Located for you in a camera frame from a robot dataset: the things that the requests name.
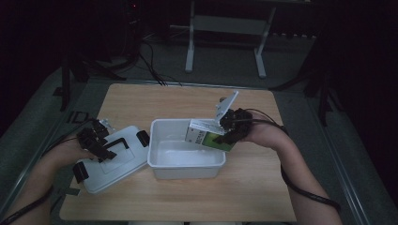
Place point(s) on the green and white carton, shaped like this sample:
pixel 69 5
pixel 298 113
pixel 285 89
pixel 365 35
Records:
pixel 203 137

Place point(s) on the grey table grommet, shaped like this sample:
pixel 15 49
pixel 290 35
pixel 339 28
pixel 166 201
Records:
pixel 221 99

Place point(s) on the white plastic storage box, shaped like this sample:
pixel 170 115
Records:
pixel 184 159

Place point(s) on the person's right hand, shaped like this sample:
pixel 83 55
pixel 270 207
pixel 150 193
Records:
pixel 267 134

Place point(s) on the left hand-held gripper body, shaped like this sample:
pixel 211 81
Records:
pixel 89 139

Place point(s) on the white metal stand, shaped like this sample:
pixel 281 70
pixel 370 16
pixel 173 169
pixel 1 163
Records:
pixel 226 25

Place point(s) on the person's left hand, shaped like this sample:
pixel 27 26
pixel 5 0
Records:
pixel 67 153

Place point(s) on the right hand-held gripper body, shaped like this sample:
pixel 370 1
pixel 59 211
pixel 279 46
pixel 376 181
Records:
pixel 237 125

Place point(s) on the black tripod stand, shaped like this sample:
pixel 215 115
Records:
pixel 79 70

